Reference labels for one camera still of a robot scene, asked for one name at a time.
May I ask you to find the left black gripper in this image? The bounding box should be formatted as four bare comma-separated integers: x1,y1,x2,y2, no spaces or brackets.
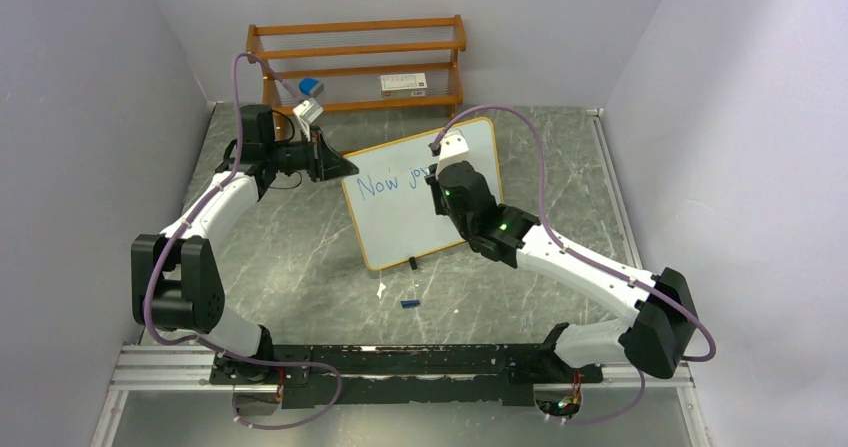
268,127,359,184

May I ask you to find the whiteboard with yellow frame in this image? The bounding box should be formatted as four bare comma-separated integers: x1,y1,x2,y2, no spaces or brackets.
342,129,464,271

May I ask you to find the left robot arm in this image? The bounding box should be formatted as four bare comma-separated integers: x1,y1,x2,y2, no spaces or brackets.
130,99,358,383

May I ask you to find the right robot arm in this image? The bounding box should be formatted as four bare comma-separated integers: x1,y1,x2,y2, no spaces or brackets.
425,161,697,381

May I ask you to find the blue whiteboard eraser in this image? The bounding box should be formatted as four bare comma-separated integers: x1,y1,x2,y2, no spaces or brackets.
298,77,324,97

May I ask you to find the white cardboard box red label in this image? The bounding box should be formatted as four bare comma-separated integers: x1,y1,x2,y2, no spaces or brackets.
379,72,428,99

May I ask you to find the wooden two-tier shelf rack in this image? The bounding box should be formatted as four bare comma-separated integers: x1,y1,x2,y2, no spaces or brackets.
246,15,467,140

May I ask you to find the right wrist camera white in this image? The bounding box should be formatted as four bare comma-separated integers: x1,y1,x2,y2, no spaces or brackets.
433,132,470,175

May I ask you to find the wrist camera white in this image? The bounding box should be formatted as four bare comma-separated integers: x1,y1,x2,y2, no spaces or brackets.
433,132,470,175
291,97,324,142

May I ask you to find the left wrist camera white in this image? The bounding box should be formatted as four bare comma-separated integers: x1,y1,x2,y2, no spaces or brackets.
291,97,324,142

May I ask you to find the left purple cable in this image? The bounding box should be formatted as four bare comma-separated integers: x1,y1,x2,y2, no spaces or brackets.
142,52,344,432

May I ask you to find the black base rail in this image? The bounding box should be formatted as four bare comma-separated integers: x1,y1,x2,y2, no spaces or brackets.
209,343,603,409

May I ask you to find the aluminium frame rail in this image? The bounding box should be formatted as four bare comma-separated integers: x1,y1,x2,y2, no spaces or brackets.
108,345,695,392

